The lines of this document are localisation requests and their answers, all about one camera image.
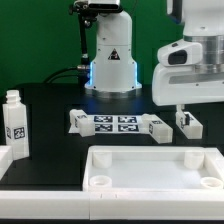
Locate white desk top tray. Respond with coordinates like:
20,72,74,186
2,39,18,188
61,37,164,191
83,146,224,192

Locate paper sheet with markers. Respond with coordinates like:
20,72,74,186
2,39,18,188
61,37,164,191
68,114,148,135

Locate white left fence block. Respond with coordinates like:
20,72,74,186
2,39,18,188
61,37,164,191
0,146,13,180

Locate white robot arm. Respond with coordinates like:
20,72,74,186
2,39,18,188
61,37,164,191
86,0,224,108

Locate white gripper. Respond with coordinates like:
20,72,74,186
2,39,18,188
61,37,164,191
152,64,224,126

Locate white front fence bar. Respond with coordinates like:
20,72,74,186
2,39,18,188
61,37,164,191
0,190,224,220

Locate black cables at base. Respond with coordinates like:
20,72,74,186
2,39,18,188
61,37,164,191
43,66,84,84

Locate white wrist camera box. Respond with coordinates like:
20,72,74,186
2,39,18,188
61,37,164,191
157,39,203,67

